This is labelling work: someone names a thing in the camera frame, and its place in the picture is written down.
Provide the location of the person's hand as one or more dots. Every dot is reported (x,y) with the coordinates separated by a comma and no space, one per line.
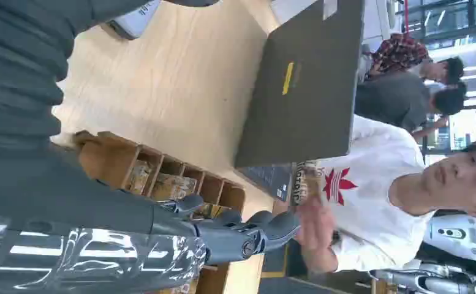
(317,235)

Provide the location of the white device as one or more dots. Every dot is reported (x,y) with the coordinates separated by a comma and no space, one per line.
(134,20)

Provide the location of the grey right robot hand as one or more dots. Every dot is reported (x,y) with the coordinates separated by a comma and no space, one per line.
(59,211)

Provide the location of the dark grey laptop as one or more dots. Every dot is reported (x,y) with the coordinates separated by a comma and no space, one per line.
(302,101)

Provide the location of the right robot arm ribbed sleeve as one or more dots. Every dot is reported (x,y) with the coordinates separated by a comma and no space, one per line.
(18,61)

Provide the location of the person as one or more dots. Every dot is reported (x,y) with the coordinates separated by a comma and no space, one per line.
(375,170)
(400,52)
(396,99)

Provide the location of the wooden card box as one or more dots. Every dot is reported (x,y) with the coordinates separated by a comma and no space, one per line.
(108,162)

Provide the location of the white humanoid robot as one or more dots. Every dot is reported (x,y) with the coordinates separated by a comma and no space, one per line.
(457,239)

